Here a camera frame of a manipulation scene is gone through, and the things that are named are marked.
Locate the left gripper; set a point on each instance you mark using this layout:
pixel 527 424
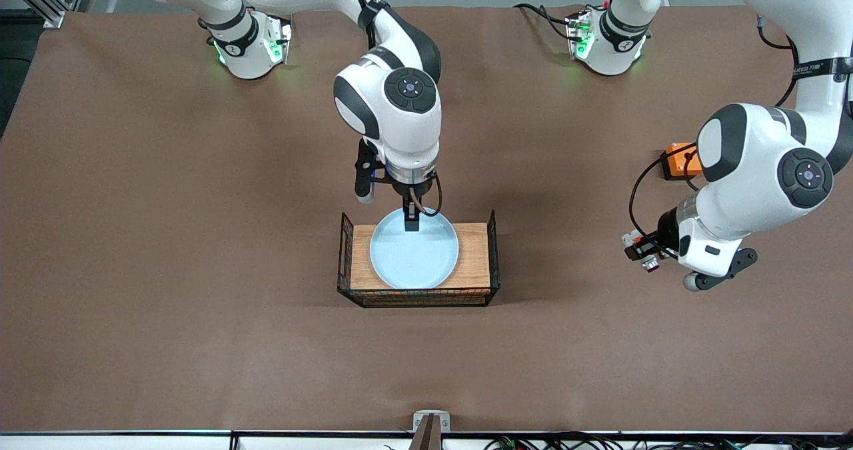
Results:
pixel 667 228

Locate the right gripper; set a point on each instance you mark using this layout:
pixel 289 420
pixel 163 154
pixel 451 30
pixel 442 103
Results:
pixel 408 192

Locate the red cap push button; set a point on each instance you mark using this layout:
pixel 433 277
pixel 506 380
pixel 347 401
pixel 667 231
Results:
pixel 630 238

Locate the light blue round plate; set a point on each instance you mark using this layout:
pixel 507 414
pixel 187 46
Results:
pixel 413 260

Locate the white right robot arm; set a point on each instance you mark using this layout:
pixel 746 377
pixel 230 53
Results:
pixel 393 123

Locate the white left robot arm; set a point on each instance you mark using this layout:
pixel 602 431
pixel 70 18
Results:
pixel 753 163

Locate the brown table mat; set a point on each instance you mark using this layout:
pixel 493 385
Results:
pixel 200 236

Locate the grey connector box green light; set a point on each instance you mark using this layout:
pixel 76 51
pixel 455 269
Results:
pixel 578 36
pixel 280 43

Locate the orange button enclosure box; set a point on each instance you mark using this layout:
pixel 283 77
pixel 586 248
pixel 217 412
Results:
pixel 680 160

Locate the grey metal bracket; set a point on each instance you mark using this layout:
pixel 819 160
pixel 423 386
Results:
pixel 431 423

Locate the white table edge rail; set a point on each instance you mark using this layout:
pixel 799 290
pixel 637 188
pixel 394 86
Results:
pixel 133 440

